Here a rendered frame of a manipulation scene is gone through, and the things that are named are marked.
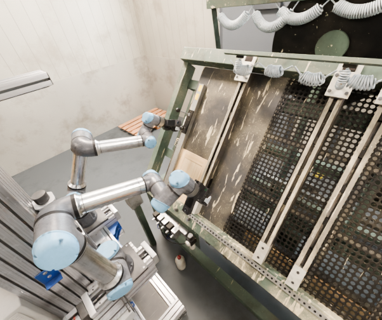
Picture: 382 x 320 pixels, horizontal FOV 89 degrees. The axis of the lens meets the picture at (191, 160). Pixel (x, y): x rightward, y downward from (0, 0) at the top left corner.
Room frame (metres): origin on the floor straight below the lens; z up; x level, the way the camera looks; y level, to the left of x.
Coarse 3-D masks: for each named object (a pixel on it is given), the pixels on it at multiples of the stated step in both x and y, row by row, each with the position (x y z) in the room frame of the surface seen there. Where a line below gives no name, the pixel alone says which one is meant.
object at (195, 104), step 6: (204, 90) 1.58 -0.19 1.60; (192, 102) 1.54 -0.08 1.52; (198, 102) 1.52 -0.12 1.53; (192, 108) 1.51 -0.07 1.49; (198, 108) 1.52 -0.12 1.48; (192, 120) 1.46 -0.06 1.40; (180, 138) 1.41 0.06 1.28; (186, 138) 1.40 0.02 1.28; (180, 144) 1.37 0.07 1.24; (180, 150) 1.35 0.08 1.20; (174, 156) 1.34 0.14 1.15; (174, 162) 1.31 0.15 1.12; (174, 168) 1.28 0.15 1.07; (168, 174) 1.27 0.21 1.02; (168, 180) 1.23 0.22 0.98
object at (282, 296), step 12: (180, 204) 1.01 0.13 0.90; (180, 216) 0.95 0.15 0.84; (192, 228) 0.84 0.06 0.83; (216, 228) 0.77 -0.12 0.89; (216, 240) 0.70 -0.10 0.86; (228, 240) 0.66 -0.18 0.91; (228, 252) 0.61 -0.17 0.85; (240, 264) 0.53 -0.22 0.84; (264, 264) 0.49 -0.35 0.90; (252, 276) 0.45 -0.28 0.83; (264, 276) 0.43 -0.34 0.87; (276, 276) 0.41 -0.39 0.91; (264, 288) 0.39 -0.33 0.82; (276, 288) 0.37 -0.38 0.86; (300, 288) 0.34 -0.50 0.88; (288, 300) 0.31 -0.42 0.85; (312, 300) 0.28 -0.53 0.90; (300, 312) 0.25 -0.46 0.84; (324, 312) 0.23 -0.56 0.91
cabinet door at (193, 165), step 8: (184, 152) 1.32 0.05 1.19; (184, 160) 1.28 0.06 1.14; (192, 160) 1.23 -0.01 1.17; (200, 160) 1.19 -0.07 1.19; (176, 168) 1.27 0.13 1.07; (184, 168) 1.23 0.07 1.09; (192, 168) 1.19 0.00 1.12; (200, 168) 1.15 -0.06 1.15; (192, 176) 1.14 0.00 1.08; (200, 176) 1.10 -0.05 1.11; (184, 200) 1.05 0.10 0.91
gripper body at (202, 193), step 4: (196, 180) 0.65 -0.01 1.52; (200, 184) 0.63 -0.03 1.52; (200, 188) 0.62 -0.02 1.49; (204, 188) 0.64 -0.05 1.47; (200, 192) 0.63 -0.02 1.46; (204, 192) 0.62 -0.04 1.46; (208, 192) 0.65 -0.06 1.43; (200, 196) 0.61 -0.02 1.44; (204, 196) 0.62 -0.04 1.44; (200, 200) 0.60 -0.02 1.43
